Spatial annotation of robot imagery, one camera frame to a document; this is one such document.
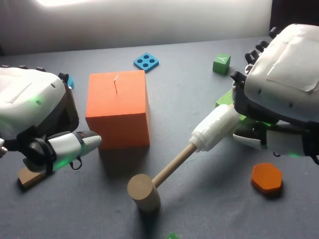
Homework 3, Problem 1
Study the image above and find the grey table cloth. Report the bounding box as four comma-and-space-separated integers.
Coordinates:
0, 36, 319, 239

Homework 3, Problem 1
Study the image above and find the flat green textured block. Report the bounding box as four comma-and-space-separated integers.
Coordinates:
215, 90, 252, 123

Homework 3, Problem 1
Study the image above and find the green cube letter Y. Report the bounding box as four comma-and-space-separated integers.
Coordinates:
212, 53, 231, 76

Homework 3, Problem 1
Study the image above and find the wooden mallet white handle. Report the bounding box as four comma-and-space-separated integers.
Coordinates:
127, 103, 242, 213

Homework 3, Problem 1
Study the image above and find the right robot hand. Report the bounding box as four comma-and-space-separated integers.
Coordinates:
230, 23, 319, 159

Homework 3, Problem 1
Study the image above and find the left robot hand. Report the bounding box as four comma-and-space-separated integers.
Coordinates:
0, 65, 103, 177

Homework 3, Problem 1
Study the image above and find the large orange cube block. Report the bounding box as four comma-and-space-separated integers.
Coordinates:
85, 70, 151, 150

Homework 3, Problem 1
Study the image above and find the white backdrop curtain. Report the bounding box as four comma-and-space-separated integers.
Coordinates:
0, 0, 273, 57

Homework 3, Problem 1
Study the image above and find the orange hexagon block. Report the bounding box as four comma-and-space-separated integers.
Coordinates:
250, 162, 284, 196

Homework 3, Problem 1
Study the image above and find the blue square four-hole block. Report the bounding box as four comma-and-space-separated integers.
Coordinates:
133, 52, 160, 74

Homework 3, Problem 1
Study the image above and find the flat wooden block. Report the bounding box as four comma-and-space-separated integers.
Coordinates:
17, 166, 47, 188

